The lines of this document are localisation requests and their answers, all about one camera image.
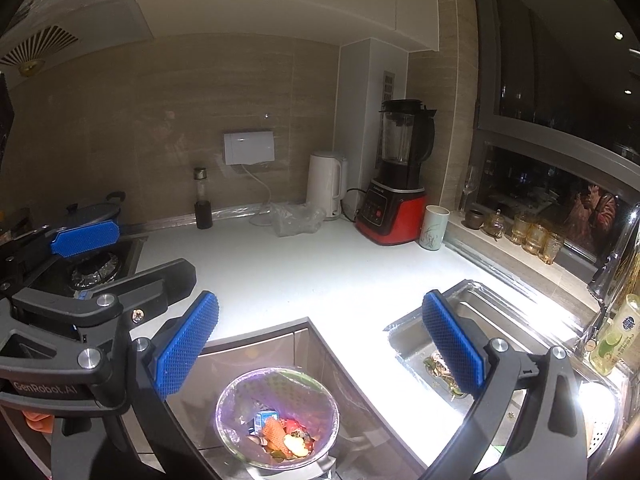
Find black power cable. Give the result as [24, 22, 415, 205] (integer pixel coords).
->
[342, 187, 368, 222]

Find window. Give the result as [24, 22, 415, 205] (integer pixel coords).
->
[472, 0, 640, 281]

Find white electric kettle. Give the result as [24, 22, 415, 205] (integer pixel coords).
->
[306, 151, 349, 222]

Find white wall outlet box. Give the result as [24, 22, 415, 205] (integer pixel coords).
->
[223, 130, 277, 166]

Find trash bin with purple bag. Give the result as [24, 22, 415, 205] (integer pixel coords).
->
[215, 367, 341, 471]

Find stainless steel sink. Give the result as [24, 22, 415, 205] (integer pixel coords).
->
[384, 280, 626, 461]

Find wine glass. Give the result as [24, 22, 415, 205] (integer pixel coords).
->
[459, 165, 478, 220]

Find red and black blender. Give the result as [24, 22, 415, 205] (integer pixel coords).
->
[354, 99, 437, 247]

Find clear plastic bag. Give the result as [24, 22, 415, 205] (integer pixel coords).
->
[269, 201, 326, 238]

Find glass bottle with dark liquid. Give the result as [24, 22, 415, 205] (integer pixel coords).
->
[193, 166, 214, 231]

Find blue and white milk carton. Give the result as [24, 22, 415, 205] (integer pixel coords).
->
[254, 409, 280, 436]

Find white power cable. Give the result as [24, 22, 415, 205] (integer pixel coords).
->
[242, 164, 281, 227]

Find amber glass cup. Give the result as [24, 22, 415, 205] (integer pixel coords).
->
[522, 222, 548, 256]
[540, 232, 566, 266]
[510, 212, 533, 246]

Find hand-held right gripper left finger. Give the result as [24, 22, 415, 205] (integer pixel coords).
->
[51, 290, 221, 480]

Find clear glass jar with handle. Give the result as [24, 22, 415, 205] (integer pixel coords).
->
[482, 209, 506, 238]

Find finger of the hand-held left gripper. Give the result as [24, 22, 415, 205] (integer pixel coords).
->
[0, 258, 197, 417]
[0, 220, 122, 286]

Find black wok with lid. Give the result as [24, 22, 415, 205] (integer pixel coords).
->
[62, 191, 127, 233]

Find white cup with plant print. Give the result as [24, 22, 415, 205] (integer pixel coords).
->
[419, 205, 451, 252]

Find range hood with fan pattern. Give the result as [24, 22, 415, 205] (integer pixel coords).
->
[0, 0, 156, 81]

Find curled orange foam fruit net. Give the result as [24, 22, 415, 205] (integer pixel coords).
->
[262, 417, 288, 453]

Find steel drain basket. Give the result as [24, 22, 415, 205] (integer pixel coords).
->
[580, 390, 626, 461]

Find food container with leftovers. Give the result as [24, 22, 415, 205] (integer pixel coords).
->
[422, 350, 471, 402]

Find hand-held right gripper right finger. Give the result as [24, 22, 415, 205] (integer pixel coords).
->
[421, 289, 587, 480]

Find gas stove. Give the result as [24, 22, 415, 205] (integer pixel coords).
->
[0, 235, 148, 321]

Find dish soap bottle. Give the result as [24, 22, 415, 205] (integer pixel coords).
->
[589, 292, 640, 378]

